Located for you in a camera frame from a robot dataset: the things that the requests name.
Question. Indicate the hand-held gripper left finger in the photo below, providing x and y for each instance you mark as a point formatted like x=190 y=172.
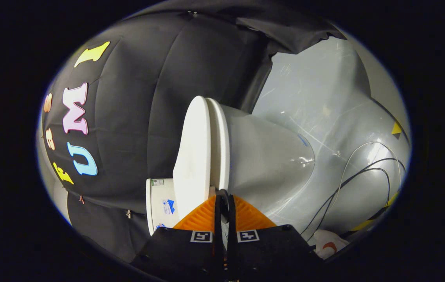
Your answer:
x=218 y=239

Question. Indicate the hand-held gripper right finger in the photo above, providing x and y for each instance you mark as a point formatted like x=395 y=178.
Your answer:
x=231 y=246

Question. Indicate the white toilet lid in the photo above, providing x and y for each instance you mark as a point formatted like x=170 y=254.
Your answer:
x=193 y=156

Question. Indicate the white ceramic toilet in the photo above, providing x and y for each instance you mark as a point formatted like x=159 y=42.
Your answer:
x=265 y=160

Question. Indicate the white plastic bag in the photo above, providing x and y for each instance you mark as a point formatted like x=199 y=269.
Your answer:
x=330 y=244

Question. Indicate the yellow floor tape strip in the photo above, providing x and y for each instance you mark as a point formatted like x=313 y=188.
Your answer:
x=365 y=225

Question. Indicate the black backdrop cloth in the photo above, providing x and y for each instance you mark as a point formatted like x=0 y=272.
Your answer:
x=148 y=109

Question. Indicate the yellow black floor tape piece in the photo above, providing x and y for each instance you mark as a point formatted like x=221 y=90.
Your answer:
x=397 y=128

